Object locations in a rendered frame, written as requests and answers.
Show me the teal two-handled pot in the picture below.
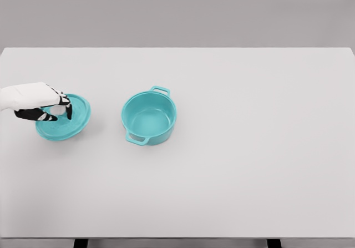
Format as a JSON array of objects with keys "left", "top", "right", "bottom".
[{"left": 121, "top": 85, "right": 178, "bottom": 146}]

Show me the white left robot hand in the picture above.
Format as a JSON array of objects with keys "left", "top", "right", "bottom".
[{"left": 11, "top": 82, "right": 74, "bottom": 122}]

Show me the teal pot lid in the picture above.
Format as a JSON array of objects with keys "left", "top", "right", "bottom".
[{"left": 35, "top": 93, "right": 92, "bottom": 141}]

